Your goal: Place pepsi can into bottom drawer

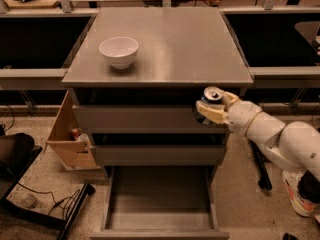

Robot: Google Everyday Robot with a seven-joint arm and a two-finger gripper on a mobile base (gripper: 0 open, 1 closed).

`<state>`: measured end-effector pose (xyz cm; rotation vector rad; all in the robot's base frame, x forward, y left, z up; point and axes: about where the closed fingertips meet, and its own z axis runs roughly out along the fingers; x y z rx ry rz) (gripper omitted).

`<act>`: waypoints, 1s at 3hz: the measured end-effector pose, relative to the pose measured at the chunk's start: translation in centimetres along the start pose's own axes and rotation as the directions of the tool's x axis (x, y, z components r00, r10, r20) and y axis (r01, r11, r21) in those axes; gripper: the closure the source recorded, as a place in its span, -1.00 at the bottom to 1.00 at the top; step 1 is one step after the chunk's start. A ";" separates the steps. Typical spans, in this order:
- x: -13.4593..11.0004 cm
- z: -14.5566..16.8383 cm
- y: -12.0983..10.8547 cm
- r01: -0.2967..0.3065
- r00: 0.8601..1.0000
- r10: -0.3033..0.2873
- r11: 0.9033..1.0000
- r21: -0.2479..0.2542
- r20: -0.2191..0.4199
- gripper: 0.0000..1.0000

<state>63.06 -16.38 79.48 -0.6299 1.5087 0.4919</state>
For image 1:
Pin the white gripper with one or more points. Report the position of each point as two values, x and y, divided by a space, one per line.
242 116

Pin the grey open bottom drawer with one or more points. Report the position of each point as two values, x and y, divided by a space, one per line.
159 203

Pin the red snack packet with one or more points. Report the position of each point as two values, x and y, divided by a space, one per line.
76 133

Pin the black trouser leg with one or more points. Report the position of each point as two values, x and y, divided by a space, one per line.
309 188

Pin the blue pepsi can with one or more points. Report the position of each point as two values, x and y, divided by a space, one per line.
211 96

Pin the grey middle drawer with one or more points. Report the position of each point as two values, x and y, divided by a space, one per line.
158 155

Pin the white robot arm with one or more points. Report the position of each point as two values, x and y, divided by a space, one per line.
293 147

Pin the grey drawer cabinet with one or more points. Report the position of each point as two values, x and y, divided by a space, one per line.
167 95

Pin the black table leg foot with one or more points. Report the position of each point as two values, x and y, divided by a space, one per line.
264 180

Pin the white ceramic bowl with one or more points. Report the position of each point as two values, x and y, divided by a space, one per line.
119 52

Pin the grey top drawer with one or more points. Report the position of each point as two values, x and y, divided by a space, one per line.
142 119

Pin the grey metal railing frame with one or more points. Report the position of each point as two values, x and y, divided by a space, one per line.
33 75

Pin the white orange sneaker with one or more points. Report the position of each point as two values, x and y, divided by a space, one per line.
300 205

